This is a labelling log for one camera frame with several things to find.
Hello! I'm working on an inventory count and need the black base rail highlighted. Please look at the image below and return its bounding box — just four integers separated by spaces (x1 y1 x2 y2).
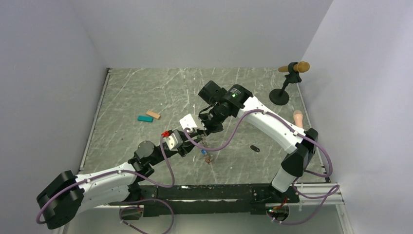
112 183 300 217

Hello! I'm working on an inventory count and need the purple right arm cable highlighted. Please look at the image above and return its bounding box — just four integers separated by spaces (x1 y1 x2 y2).
183 109 340 226

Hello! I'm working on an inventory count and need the small black cylinder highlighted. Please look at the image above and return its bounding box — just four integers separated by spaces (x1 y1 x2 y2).
250 145 260 153

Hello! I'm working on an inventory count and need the teal rectangular block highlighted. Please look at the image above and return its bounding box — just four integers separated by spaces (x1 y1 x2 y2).
137 116 153 122

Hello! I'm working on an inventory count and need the large ring of keys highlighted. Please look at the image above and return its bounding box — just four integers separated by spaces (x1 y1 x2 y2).
199 136 214 165

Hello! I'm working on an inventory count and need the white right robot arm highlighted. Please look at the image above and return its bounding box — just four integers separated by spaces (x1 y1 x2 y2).
198 80 318 203

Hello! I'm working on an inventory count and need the orange rectangular block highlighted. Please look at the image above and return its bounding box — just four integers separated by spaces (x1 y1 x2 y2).
146 110 161 119

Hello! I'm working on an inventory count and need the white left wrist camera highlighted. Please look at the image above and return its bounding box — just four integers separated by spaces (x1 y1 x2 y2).
161 130 183 151

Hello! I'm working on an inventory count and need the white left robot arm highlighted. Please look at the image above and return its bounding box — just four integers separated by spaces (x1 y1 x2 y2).
36 140 194 230

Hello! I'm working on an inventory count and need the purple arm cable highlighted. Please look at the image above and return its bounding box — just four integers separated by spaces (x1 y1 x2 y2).
183 109 340 226
35 136 176 234

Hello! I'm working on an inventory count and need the pink microphone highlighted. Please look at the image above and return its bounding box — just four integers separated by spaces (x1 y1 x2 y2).
293 110 303 128

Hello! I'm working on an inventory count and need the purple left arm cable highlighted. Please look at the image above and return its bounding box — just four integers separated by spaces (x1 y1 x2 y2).
35 136 176 234

